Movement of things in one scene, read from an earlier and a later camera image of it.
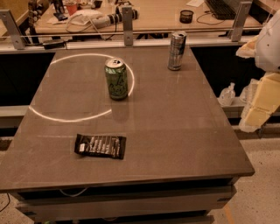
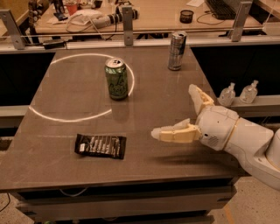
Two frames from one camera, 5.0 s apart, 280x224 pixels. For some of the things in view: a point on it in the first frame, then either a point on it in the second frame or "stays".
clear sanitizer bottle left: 227,95 stays
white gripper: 269,46 -> 218,127
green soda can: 115,70 stays
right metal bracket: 239,24 stays
